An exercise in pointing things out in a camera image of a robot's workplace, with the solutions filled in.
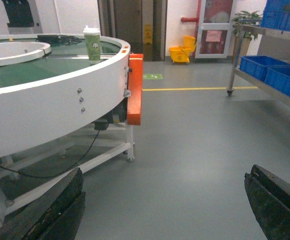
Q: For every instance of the orange panel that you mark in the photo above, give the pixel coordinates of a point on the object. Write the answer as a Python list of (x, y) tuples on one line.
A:
[(135, 82)]

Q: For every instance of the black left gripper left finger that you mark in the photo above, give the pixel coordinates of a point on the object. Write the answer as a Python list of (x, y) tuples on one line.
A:
[(56, 215)]

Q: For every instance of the yellow wet floor sign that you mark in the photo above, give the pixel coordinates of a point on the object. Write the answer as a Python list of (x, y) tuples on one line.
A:
[(148, 34)]

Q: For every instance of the white round conveyor table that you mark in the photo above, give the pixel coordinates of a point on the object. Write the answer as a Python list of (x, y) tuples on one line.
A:
[(59, 112)]

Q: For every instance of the green paper cup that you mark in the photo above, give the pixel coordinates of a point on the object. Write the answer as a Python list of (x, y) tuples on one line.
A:
[(92, 39)]

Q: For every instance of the blue bin on cart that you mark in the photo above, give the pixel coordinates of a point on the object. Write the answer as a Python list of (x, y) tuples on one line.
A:
[(279, 79), (257, 65)]

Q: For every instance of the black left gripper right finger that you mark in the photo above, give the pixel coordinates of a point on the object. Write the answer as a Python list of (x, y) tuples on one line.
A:
[(269, 198)]

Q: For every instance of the fire hydrant cabinet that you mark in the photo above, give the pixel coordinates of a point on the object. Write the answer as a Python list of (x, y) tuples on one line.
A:
[(214, 28)]

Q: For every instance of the yellow mop bucket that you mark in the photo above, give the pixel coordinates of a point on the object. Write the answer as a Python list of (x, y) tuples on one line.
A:
[(181, 54)]

